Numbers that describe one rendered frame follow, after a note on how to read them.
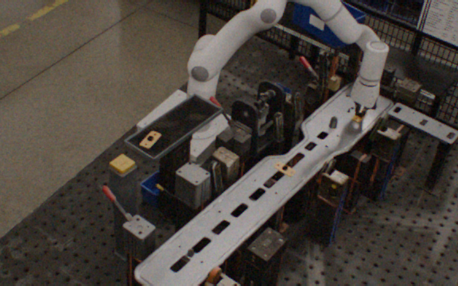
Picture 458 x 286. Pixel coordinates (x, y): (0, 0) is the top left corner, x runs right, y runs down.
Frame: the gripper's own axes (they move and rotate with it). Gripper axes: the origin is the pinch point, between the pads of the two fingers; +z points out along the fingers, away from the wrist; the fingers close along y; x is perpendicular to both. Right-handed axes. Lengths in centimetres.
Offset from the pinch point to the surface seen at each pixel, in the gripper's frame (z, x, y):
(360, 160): 4.1, -21.9, 13.3
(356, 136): 3.0, -11.5, 5.3
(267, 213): 3, -69, 3
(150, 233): -2, -105, -17
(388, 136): -1.3, -7.9, 16.5
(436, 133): 3.0, 12.4, 28.8
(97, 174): 33, -74, -77
